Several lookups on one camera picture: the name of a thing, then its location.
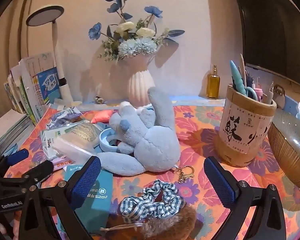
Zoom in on floral table mat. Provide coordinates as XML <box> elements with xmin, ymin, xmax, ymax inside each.
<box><xmin>2</xmin><ymin>104</ymin><xmax>300</xmax><ymax>240</ymax></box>

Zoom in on small beige handbag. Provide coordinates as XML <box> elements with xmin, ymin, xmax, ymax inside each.
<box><xmin>273</xmin><ymin>84</ymin><xmax>286</xmax><ymax>109</ymax></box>

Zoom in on gold keychain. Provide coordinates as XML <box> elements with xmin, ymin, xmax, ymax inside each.
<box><xmin>174</xmin><ymin>165</ymin><xmax>195</xmax><ymax>184</ymax></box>

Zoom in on blue and white flower bouquet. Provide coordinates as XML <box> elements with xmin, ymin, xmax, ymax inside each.
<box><xmin>88</xmin><ymin>0</ymin><xmax>185</xmax><ymax>62</ymax></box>

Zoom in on blue and white patterned packet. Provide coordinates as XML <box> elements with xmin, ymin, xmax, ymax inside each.
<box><xmin>47</xmin><ymin>107</ymin><xmax>82</xmax><ymax>130</ymax></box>

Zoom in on blue gingham scrunchie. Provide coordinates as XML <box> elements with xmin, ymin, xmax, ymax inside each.
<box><xmin>119</xmin><ymin>179</ymin><xmax>186</xmax><ymax>221</ymax></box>

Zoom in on clear plastic case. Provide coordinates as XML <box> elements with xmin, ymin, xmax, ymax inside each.
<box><xmin>51</xmin><ymin>137</ymin><xmax>93</xmax><ymax>167</ymax></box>

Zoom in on white and blue upright book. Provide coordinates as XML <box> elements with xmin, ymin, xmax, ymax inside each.
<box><xmin>21</xmin><ymin>52</ymin><xmax>63</xmax><ymax>125</ymax></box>

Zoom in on bamboo pen holder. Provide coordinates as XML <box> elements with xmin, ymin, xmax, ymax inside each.
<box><xmin>214</xmin><ymin>84</ymin><xmax>277</xmax><ymax>167</ymax></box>

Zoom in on ribbed golden glass bowl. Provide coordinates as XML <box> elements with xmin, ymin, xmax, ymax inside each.
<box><xmin>268</xmin><ymin>108</ymin><xmax>300</xmax><ymax>190</ymax></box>

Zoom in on small pink packet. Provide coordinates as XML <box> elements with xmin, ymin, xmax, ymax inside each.
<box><xmin>49</xmin><ymin>156</ymin><xmax>73</xmax><ymax>173</ymax></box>

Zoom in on teal handled scissors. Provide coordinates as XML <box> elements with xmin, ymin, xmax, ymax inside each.
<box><xmin>245</xmin><ymin>86</ymin><xmax>258</xmax><ymax>102</ymax></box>

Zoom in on row of upright books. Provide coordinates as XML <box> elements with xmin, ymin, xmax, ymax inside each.
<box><xmin>4</xmin><ymin>64</ymin><xmax>28</xmax><ymax>115</ymax></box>

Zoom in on white desk lamp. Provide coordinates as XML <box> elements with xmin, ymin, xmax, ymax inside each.
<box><xmin>26</xmin><ymin>5</ymin><xmax>74</xmax><ymax>105</ymax></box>

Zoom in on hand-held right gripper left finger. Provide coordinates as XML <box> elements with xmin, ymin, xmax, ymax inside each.
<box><xmin>19</xmin><ymin>156</ymin><xmax>102</xmax><ymax>240</ymax></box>

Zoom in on white ribbed vase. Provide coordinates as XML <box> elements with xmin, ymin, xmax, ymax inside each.
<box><xmin>127</xmin><ymin>55</ymin><xmax>156</xmax><ymax>107</ymax></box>

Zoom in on brown furry item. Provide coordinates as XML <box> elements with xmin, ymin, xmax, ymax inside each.
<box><xmin>100</xmin><ymin>204</ymin><xmax>198</xmax><ymax>240</ymax></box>

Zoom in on wooden stick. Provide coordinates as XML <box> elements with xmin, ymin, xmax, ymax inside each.
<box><xmin>239</xmin><ymin>54</ymin><xmax>248</xmax><ymax>85</ymax></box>

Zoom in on amber glass perfume bottle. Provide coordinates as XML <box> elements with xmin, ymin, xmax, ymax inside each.
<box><xmin>206</xmin><ymin>64</ymin><xmax>220</xmax><ymax>99</ymax></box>

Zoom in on light blue tape ring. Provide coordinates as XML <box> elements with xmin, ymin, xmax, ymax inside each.
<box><xmin>99</xmin><ymin>128</ymin><xmax>123</xmax><ymax>153</ymax></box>

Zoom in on flat stack of magazines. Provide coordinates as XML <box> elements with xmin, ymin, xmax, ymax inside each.
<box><xmin>0</xmin><ymin>114</ymin><xmax>35</xmax><ymax>155</ymax></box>

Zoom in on orange pink packet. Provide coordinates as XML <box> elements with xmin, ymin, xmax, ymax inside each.
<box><xmin>91</xmin><ymin>110</ymin><xmax>113</xmax><ymax>124</ymax></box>

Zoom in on black wall television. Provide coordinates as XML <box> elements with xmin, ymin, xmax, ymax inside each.
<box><xmin>231</xmin><ymin>0</ymin><xmax>300</xmax><ymax>90</ymax></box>

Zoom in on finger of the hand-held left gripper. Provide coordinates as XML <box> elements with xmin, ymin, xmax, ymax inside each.
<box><xmin>0</xmin><ymin>149</ymin><xmax>29</xmax><ymax>178</ymax></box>
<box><xmin>0</xmin><ymin>159</ymin><xmax>54</xmax><ymax>188</ymax></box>

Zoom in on light blue plush toy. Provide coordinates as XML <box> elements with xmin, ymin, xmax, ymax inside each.
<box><xmin>97</xmin><ymin>87</ymin><xmax>182</xmax><ymax>176</ymax></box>

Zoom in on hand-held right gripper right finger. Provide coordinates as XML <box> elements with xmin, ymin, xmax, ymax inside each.
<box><xmin>204</xmin><ymin>156</ymin><xmax>287</xmax><ymax>240</ymax></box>

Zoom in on teal booklet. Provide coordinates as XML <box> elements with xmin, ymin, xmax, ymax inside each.
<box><xmin>65</xmin><ymin>165</ymin><xmax>114</xmax><ymax>220</ymax></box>

